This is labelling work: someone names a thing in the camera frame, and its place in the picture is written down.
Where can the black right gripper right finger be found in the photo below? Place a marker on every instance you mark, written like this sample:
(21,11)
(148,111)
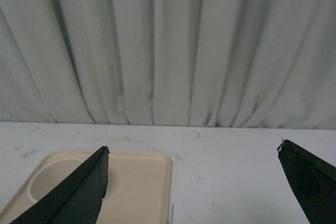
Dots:
(312,180)

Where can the beige rectangular plastic tray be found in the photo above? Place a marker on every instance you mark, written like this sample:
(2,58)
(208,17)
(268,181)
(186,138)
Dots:
(138,188)

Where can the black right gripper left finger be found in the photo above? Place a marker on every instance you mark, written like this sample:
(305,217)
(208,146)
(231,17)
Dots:
(78,198)

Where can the grey pleated curtain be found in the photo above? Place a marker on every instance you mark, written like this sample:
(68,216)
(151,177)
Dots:
(215,63)

